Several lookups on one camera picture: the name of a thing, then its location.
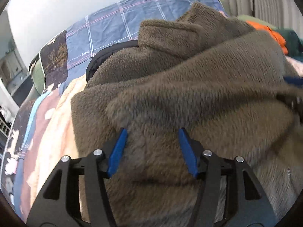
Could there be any dark green cloth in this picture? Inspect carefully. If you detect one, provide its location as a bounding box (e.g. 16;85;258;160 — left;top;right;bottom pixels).
272;28;303;63

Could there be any green pillow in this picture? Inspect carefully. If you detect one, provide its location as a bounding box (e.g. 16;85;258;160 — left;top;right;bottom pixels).
30;58;46;94

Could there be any peach blanket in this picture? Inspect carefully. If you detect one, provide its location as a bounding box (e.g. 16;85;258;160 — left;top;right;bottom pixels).
35;77;87;220

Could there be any pale curtain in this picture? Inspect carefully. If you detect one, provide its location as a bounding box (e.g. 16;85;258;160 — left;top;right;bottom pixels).
215;0;303;26

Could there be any dark floral printed bedsheet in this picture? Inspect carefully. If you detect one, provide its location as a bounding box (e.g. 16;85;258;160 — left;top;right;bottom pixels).
0;30;71;218

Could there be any orange cloth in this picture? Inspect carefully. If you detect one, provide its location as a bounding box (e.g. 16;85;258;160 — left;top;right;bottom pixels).
246;20;288;55

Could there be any black garment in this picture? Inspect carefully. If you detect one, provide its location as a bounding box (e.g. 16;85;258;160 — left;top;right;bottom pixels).
86;41;140;86

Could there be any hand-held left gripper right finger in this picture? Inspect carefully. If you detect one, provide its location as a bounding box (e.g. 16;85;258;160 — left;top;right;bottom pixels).
178;128;278;227

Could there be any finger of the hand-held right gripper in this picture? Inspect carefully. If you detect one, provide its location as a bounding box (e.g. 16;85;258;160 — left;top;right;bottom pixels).
284;75;303;87

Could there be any blue plaid pillow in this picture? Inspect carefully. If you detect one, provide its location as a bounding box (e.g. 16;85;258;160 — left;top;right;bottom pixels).
66;0;224;76

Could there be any brown fleece jacket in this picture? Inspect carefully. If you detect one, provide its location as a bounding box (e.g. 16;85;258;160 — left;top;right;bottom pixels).
70;2;303;227

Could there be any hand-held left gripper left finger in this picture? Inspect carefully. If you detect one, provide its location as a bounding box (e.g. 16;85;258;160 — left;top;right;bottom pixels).
27;127;128;227

